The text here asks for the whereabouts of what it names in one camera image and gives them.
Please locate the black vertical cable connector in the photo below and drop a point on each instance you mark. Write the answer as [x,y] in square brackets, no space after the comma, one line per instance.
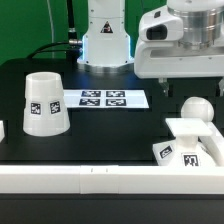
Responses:
[73,52]

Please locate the white lamp base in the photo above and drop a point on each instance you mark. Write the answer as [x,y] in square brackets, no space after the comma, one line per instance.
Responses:
[185,150]

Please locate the white lamp shade cone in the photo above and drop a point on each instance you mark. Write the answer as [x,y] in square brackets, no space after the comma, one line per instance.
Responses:
[45,112]

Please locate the white lamp bulb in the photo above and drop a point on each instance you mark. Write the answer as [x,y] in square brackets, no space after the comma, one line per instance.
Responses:
[197,107]

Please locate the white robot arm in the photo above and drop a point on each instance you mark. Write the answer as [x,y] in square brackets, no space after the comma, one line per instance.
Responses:
[106,45]

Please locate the white front wall rail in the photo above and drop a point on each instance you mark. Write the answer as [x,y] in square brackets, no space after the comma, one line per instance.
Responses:
[110,180]

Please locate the white right wall rail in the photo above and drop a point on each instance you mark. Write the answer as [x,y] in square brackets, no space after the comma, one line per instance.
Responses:
[214,144]

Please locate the white left wall block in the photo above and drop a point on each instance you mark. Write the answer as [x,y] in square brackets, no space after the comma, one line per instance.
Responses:
[2,131]

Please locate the white wall rail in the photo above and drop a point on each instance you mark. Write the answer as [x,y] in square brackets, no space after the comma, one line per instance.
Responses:
[214,144]
[110,180]

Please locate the white marker sheet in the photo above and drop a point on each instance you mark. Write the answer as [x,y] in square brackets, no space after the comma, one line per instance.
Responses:
[134,99]

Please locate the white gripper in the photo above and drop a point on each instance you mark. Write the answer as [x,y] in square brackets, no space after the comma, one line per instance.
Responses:
[183,38]

